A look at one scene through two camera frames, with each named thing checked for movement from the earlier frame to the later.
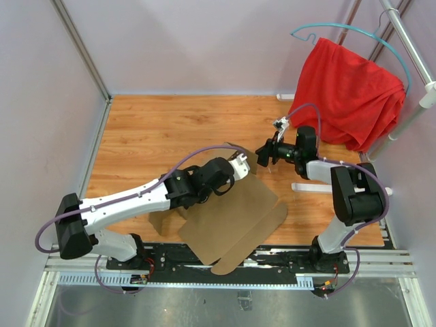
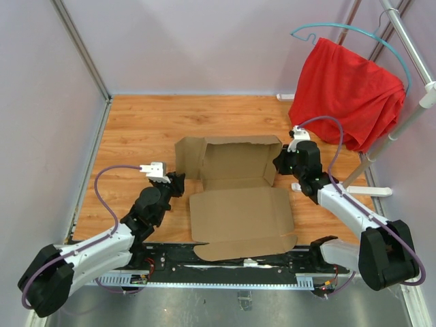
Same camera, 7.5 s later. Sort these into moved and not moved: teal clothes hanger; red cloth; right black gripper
Moved: right black gripper
Not moved: red cloth; teal clothes hanger
